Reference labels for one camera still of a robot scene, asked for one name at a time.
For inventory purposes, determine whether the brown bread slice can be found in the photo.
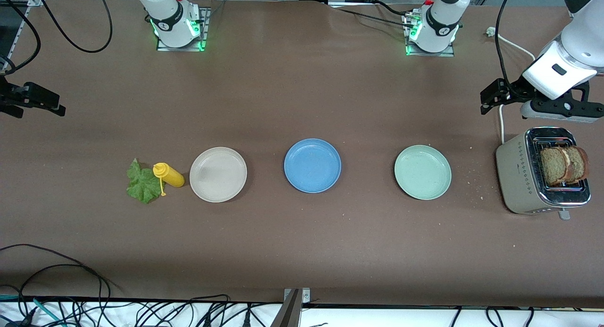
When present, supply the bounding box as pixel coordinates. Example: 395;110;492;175
565;146;590;183
540;147;570;186

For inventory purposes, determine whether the green lettuce leaf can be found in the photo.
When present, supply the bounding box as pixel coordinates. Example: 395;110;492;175
126;158;163;205

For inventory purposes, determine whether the yellow squeeze bottle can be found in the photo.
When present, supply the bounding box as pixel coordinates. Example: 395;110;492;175
152;162;185;197

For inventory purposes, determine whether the pale green round plate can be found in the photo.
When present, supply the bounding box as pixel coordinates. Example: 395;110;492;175
394;144;453;201

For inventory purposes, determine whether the cream round plate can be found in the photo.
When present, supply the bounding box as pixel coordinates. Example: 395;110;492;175
189;147;248;203

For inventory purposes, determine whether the blue round plate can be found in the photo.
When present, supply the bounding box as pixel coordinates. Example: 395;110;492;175
284;138;342;194

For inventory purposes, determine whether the beige metal toaster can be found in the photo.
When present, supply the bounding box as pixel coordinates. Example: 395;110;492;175
495;126;592;220

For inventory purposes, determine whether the brown table cover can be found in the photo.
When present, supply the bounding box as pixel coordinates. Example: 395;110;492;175
0;0;604;309

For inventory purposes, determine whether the dark metal bar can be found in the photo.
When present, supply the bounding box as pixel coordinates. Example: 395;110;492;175
270;289;302;327

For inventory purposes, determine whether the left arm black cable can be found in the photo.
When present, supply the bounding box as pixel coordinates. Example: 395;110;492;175
495;0;520;86

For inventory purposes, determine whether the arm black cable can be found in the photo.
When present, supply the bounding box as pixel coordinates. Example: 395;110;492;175
495;0;520;86
0;0;42;76

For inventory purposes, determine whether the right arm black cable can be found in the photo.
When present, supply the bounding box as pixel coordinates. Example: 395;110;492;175
0;0;42;76

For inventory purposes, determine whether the white toaster power cord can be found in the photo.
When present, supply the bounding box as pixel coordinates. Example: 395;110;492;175
486;27;537;145

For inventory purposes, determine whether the aluminium frame profile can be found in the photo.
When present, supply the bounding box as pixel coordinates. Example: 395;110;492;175
0;0;48;77

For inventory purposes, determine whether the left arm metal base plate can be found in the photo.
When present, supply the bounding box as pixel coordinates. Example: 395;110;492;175
403;11;457;58

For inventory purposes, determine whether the teal cable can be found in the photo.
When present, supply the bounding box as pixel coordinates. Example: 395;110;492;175
0;295;64;327

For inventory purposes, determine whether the silver metal bracket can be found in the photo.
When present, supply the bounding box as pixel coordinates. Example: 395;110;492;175
283;288;311;303

